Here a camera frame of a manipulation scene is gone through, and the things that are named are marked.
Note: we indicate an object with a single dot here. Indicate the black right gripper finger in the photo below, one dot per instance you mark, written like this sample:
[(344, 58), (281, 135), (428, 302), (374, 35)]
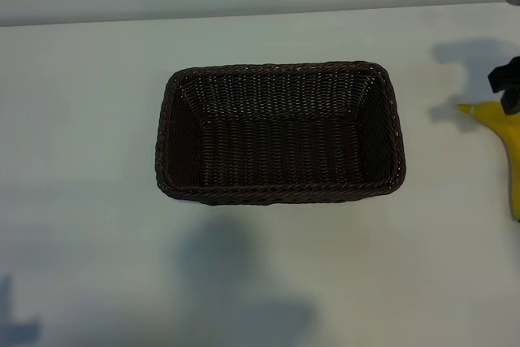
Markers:
[(512, 104), (508, 76)]

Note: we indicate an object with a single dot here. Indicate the dark brown wicker basket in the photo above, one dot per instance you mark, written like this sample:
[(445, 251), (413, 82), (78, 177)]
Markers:
[(284, 140)]

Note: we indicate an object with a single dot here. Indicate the yellow banana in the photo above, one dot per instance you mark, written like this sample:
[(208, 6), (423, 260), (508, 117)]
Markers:
[(499, 119)]

